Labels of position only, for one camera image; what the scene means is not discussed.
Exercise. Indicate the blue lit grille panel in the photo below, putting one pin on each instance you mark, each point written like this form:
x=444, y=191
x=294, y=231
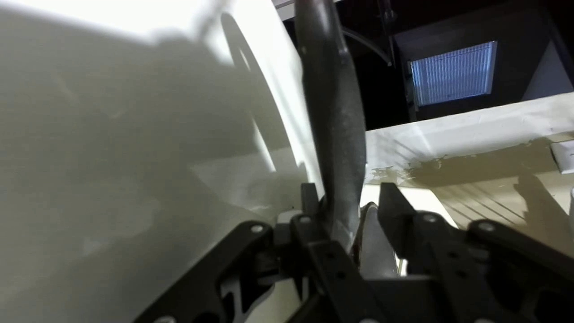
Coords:
x=455, y=73

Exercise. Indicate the white washing machine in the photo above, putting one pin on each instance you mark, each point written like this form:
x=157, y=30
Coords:
x=120, y=150

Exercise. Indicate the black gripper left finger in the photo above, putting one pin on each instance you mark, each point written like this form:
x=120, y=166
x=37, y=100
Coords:
x=312, y=270

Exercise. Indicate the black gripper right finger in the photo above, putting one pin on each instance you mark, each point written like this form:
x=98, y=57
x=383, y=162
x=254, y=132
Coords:
x=478, y=275

